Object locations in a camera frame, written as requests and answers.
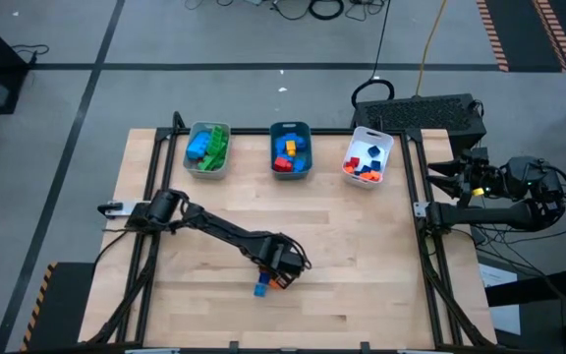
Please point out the black mat orange striped edges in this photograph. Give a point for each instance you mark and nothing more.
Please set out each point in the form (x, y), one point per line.
(519, 29)

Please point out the silver arm base bracket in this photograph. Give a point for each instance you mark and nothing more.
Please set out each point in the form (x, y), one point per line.
(419, 210)
(118, 209)

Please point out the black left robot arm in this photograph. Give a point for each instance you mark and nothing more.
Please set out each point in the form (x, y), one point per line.
(224, 231)

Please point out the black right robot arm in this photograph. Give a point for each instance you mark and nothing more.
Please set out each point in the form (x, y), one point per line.
(489, 216)

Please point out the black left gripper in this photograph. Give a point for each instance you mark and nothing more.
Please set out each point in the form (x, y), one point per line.
(270, 255)

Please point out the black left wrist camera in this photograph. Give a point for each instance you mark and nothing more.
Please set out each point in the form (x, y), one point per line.
(293, 263)

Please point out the black table frame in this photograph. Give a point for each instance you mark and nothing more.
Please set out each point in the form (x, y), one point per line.
(248, 131)

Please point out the black beam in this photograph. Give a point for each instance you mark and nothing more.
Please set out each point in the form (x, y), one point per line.
(533, 290)

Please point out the small red toy block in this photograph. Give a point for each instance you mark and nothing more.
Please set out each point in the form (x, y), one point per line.
(354, 161)

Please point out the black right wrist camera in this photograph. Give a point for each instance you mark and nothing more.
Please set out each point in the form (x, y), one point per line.
(479, 155)

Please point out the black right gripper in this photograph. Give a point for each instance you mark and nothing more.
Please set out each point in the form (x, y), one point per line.
(479, 177)

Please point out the black computer tower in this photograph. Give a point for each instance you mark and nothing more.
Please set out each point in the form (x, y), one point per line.
(420, 115)

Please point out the large green toy block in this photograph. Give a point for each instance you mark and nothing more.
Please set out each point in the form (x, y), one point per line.
(209, 163)
(218, 140)

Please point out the medium yellow toy block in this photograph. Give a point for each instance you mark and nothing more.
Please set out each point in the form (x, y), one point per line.
(290, 147)

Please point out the small yellow gripper knob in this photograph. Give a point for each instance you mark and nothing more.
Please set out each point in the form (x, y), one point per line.
(478, 192)

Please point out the large blue toy block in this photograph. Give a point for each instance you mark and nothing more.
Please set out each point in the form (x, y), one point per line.
(198, 145)

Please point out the light grey plastic bin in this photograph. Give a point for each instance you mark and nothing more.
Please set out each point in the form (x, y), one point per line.
(189, 169)

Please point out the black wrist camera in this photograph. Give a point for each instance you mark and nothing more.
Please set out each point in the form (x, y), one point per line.
(293, 263)
(479, 155)

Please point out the medium blue toy block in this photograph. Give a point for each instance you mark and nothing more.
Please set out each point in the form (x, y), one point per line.
(299, 140)
(279, 146)
(300, 164)

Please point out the white paper sheet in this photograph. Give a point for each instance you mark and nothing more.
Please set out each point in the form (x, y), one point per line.
(496, 275)

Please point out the white plastic bin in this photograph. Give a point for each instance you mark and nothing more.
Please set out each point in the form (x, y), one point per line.
(386, 147)

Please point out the black mat hazard stripe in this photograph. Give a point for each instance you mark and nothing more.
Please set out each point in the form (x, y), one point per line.
(67, 305)

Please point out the teal plastic bin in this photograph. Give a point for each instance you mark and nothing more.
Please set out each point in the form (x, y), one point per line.
(273, 174)

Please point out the small blue toy block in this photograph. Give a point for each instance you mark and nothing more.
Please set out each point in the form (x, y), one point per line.
(376, 165)
(374, 151)
(259, 290)
(364, 169)
(264, 278)

